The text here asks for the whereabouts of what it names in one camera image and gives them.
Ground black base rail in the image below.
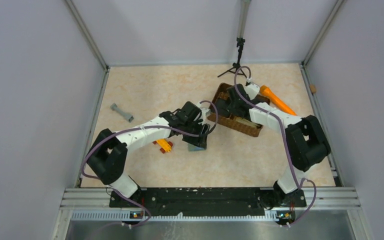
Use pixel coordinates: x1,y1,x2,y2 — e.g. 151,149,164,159
109,187,307,218

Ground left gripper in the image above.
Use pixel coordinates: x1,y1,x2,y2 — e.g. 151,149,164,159
182,118,210,149

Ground orange flashlight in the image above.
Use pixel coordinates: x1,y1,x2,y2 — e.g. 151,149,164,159
259,85,297,116

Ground gold card in basket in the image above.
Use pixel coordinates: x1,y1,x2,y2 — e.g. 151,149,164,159
233,116,261,129

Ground green card holder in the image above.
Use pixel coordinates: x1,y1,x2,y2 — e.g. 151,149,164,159
187,141,207,152

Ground grey plastic connector piece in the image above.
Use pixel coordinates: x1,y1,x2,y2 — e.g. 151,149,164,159
110,103,134,123

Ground black mini tripod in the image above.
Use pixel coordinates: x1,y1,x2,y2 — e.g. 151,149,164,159
217,37,248,78

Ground brown wicker divided basket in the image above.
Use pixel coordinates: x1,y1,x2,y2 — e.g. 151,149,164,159
207,82,270,138

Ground white cable tray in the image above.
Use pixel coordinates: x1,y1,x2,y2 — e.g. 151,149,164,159
70,210,279,222

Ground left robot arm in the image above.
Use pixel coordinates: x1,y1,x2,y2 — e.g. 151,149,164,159
83,101,216,207

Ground grey pole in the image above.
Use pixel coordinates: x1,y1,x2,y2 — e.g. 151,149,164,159
236,0,252,39

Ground yellow toy brick car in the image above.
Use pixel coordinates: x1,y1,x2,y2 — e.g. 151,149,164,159
152,138,174,154

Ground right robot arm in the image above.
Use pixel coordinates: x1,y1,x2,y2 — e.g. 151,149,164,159
208,83,331,206

